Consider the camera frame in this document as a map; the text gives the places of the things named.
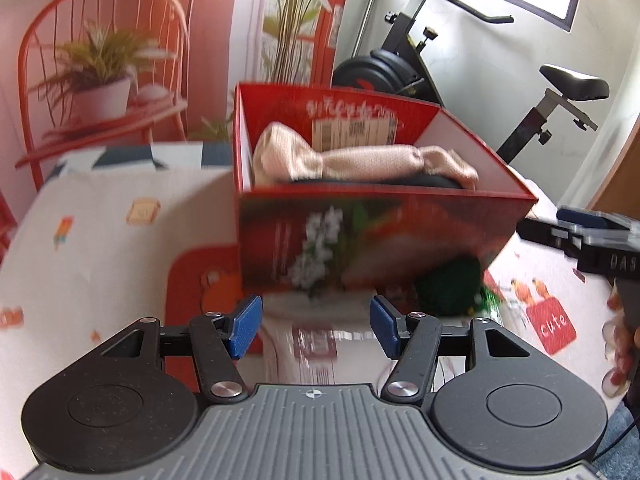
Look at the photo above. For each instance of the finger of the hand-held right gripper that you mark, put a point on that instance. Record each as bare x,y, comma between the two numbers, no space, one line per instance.
550,235

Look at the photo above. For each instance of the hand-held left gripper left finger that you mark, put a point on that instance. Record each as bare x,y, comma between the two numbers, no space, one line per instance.
245,325

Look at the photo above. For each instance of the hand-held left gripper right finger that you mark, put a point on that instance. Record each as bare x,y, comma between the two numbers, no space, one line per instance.
385,325

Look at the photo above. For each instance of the red strawberry print cardboard box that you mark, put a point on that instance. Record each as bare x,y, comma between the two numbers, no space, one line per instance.
380,240

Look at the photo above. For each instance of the beige woven cloth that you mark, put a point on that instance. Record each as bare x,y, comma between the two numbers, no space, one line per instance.
360,162

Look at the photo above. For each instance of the person's right hand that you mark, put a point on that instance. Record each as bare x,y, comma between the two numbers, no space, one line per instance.
622,345

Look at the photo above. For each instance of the green tinsel bundle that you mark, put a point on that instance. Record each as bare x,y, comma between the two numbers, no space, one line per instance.
450,285

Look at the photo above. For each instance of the brown wooden door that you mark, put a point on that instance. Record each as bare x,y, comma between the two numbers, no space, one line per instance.
620,175

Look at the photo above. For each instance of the printed white tablecloth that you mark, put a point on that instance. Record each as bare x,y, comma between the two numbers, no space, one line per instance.
100,260

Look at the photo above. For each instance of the blue cloth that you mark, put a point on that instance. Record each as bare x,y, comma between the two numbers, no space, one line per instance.
622,440

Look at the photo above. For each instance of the black exercise bike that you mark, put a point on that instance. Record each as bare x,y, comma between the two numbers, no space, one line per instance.
400,65

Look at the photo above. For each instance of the wall poster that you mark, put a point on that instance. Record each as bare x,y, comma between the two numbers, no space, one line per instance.
125,60

